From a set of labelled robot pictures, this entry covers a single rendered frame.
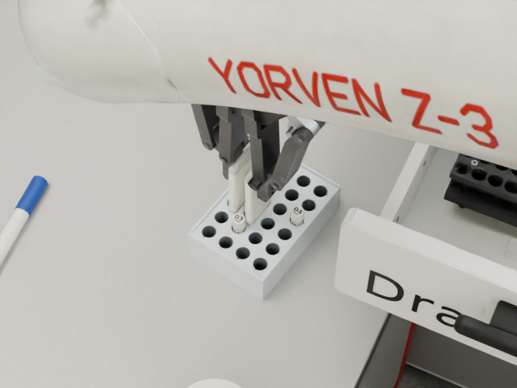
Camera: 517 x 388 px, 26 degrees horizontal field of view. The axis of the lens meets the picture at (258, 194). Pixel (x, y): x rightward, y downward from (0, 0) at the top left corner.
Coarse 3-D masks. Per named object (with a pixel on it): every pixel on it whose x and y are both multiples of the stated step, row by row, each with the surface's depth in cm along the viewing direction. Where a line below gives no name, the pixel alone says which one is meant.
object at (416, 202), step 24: (408, 168) 93; (432, 168) 100; (408, 192) 92; (432, 192) 98; (384, 216) 90; (408, 216) 97; (432, 216) 97; (456, 216) 97; (480, 216) 97; (456, 240) 96; (480, 240) 96; (504, 240) 96; (504, 264) 94
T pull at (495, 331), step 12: (504, 312) 84; (516, 312) 84; (456, 324) 83; (468, 324) 83; (480, 324) 83; (492, 324) 83; (504, 324) 83; (516, 324) 83; (468, 336) 84; (480, 336) 83; (492, 336) 82; (504, 336) 82; (516, 336) 82; (504, 348) 82; (516, 348) 82
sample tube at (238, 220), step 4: (232, 216) 100; (236, 216) 100; (240, 216) 100; (244, 216) 100; (232, 220) 100; (236, 220) 100; (240, 220) 100; (244, 220) 100; (232, 224) 100; (236, 224) 100; (240, 224) 100; (244, 224) 100; (236, 228) 100; (240, 228) 100; (244, 228) 101; (236, 232) 101; (240, 232) 101
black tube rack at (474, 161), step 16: (480, 160) 96; (480, 176) 96; (512, 176) 92; (448, 192) 94; (464, 192) 94; (480, 192) 94; (512, 192) 95; (480, 208) 94; (496, 208) 93; (512, 208) 93; (512, 224) 93
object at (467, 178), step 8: (456, 160) 92; (464, 160) 92; (472, 168) 92; (480, 168) 92; (488, 168) 92; (456, 176) 92; (464, 176) 92; (488, 176) 92; (496, 176) 92; (504, 176) 92; (472, 184) 92; (480, 184) 91; (488, 184) 91; (504, 184) 91; (512, 184) 92; (496, 192) 91; (504, 192) 91; (512, 200) 91
